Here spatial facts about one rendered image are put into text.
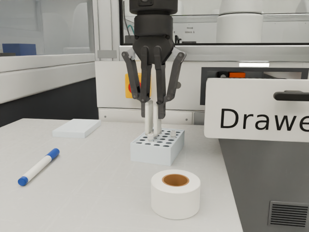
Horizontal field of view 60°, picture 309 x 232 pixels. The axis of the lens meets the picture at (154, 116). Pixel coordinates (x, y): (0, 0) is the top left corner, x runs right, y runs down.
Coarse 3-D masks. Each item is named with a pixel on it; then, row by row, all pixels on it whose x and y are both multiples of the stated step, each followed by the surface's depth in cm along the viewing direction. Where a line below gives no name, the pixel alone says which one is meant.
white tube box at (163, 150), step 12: (144, 132) 60; (168, 132) 61; (180, 132) 61; (132, 144) 53; (144, 144) 54; (156, 144) 54; (168, 144) 54; (180, 144) 59; (132, 156) 54; (144, 156) 53; (156, 156) 52; (168, 156) 51
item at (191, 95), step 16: (96, 64) 82; (112, 64) 82; (192, 64) 78; (208, 64) 78; (224, 64) 77; (272, 64) 75; (288, 64) 74; (304, 64) 74; (96, 80) 83; (112, 80) 83; (192, 80) 79; (112, 96) 84; (176, 96) 81; (192, 96) 80
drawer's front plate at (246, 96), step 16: (208, 80) 48; (224, 80) 47; (240, 80) 47; (256, 80) 46; (272, 80) 46; (288, 80) 46; (304, 80) 46; (208, 96) 48; (224, 96) 48; (240, 96) 48; (256, 96) 47; (272, 96) 47; (208, 112) 49; (224, 112) 49; (240, 112) 48; (256, 112) 48; (272, 112) 47; (288, 112) 47; (304, 112) 47; (208, 128) 50; (224, 128) 49; (240, 128) 49; (256, 128) 48; (272, 128) 48; (304, 128) 47
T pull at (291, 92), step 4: (276, 92) 44; (280, 92) 43; (284, 92) 43; (288, 92) 43; (292, 92) 43; (296, 92) 43; (300, 92) 43; (304, 92) 43; (308, 92) 43; (276, 96) 43; (280, 96) 43; (284, 96) 43; (288, 96) 43; (292, 96) 43; (296, 96) 43; (300, 96) 43; (304, 96) 43; (308, 96) 42; (280, 100) 43; (284, 100) 43; (288, 100) 43; (292, 100) 43; (296, 100) 43; (300, 100) 43; (304, 100) 43; (308, 100) 43
